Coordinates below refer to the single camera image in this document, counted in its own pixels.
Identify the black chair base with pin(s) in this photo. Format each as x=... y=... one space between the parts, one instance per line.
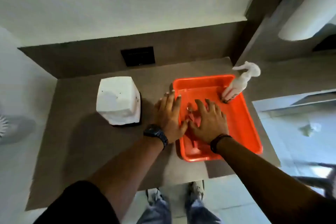
x=319 y=179

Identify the orange plastic tray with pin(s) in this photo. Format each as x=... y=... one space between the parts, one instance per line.
x=236 y=118

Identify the white spray bottle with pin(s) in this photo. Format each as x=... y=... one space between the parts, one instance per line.
x=241 y=80

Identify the black wall socket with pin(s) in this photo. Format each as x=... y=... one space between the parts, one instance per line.
x=138 y=56

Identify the person's shoe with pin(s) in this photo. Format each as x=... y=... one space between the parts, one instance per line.
x=195 y=189
x=153 y=195

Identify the person's left hand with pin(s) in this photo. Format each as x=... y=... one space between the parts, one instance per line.
x=168 y=118

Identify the person's left shoe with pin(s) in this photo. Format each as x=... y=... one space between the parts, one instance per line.
x=153 y=195

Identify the person's left forearm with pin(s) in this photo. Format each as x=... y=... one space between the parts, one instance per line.
x=126 y=174

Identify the person's right hand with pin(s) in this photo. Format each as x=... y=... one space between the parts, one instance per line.
x=210 y=124

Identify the orange cleaning cloth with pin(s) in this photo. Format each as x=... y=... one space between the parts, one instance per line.
x=193 y=121

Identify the white round fan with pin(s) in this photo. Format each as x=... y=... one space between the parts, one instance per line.
x=3 y=126

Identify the white wall-mounted dispenser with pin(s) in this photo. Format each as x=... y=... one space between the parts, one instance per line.
x=307 y=11

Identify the black wristwatch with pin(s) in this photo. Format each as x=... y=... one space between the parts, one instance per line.
x=155 y=132

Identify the person's black sleeve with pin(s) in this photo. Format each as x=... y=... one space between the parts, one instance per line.
x=78 y=204

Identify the person's blue jeans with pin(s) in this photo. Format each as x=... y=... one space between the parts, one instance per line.
x=178 y=212

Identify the person's right shoe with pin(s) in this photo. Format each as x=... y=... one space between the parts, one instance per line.
x=195 y=189

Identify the black wristband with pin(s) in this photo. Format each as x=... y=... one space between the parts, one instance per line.
x=216 y=141

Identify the person's right forearm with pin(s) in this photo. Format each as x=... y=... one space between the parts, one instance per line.
x=273 y=187

